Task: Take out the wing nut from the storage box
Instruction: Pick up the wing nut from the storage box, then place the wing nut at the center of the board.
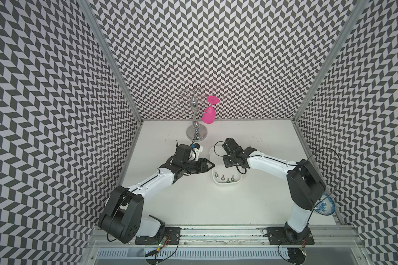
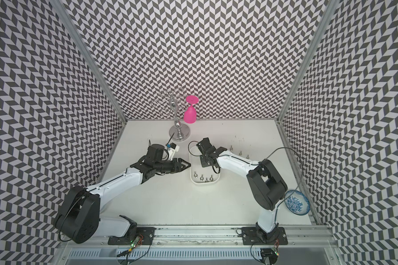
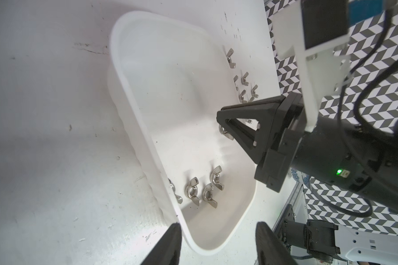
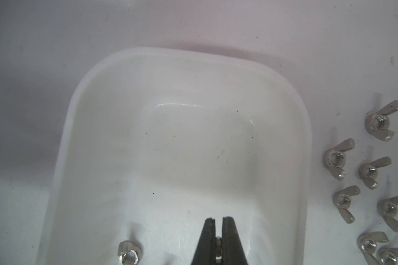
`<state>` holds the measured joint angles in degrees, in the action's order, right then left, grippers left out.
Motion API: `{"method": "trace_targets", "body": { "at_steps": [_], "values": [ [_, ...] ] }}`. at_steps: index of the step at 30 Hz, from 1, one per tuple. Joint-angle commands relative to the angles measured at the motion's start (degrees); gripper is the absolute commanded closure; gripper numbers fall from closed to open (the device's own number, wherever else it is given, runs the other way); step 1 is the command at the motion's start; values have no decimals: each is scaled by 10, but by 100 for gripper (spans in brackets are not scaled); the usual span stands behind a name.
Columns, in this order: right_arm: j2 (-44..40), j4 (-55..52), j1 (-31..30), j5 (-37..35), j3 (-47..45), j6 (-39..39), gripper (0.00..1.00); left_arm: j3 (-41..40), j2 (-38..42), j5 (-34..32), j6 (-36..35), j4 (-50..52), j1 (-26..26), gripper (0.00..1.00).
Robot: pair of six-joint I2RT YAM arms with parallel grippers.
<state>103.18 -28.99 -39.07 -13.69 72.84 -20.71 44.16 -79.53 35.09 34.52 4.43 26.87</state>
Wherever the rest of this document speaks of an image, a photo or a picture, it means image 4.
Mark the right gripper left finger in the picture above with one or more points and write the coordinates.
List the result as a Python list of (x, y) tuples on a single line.
[(205, 253)]

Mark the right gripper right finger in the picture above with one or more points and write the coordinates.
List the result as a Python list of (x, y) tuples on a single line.
[(232, 250)]

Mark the silver wing nut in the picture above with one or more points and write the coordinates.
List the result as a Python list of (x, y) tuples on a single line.
[(334, 159), (129, 253), (388, 256), (388, 209), (367, 243), (218, 250), (378, 123), (368, 172), (342, 201)]

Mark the white rectangular storage tray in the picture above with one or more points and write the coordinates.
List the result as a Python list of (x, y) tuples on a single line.
[(156, 141)]

